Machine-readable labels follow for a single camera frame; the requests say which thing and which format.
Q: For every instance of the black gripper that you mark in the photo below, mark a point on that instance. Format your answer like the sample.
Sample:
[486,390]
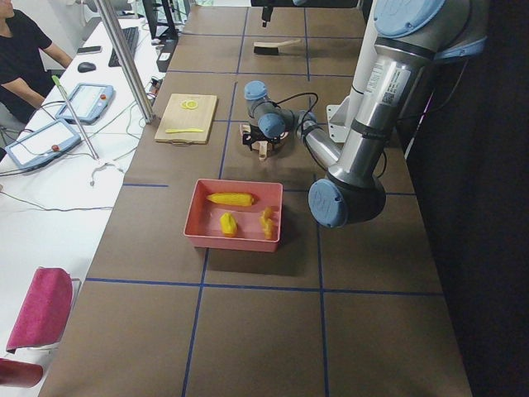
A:
[265,12]
[259,138]

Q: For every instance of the beige black bristle brush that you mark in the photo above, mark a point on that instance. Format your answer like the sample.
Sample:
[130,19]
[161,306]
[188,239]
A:
[272,48]

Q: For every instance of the yellow toy corn cob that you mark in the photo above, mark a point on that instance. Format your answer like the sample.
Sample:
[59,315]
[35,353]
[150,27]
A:
[232,198]

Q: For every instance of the tan toy ginger root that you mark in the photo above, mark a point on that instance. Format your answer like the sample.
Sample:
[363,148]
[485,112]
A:
[267,223]

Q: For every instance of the beige plastic dustpan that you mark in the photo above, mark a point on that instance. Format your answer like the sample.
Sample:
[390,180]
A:
[263,146]

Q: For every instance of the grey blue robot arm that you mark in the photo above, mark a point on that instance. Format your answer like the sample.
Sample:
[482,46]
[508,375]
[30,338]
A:
[402,39]

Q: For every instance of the pink plastic bin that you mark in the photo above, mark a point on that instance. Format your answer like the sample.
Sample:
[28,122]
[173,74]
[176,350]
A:
[203,227]

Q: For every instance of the bamboo cutting board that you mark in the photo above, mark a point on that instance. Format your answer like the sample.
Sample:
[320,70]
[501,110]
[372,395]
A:
[176,117]

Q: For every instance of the upper lemon slice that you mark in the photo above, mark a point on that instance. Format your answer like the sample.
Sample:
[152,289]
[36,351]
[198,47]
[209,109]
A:
[190,104]

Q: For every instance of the yellow-green plastic knife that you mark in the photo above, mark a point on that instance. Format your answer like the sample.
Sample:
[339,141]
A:
[183,130]

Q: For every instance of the black keyboard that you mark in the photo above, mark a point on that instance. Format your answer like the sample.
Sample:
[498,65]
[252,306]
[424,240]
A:
[130,40]

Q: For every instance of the far blue teach pendant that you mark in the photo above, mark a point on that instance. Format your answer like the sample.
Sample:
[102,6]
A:
[90,101]

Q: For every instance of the blue teach pendant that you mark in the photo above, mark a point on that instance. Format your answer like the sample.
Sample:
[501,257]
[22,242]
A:
[39,148]
[90,101]

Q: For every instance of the black smartphone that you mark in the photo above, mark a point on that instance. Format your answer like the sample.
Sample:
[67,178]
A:
[94,49]

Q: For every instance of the black computer mouse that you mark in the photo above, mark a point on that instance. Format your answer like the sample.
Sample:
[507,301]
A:
[85,67]

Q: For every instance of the near blue teach pendant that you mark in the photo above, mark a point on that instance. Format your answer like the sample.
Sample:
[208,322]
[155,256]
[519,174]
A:
[39,148]

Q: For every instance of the silver rod green tip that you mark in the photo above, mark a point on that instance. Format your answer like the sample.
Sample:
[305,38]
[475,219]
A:
[70,107]

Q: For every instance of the person in black shirt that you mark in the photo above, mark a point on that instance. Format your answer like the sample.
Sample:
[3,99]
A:
[24,81]

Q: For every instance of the magenta cloth on stand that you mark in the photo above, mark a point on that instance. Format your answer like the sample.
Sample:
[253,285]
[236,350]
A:
[44,311]

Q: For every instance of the red object at corner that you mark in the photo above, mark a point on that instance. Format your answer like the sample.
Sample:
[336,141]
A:
[20,374]

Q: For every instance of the aluminium frame post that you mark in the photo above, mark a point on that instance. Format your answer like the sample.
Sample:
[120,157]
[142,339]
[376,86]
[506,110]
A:
[114,31]

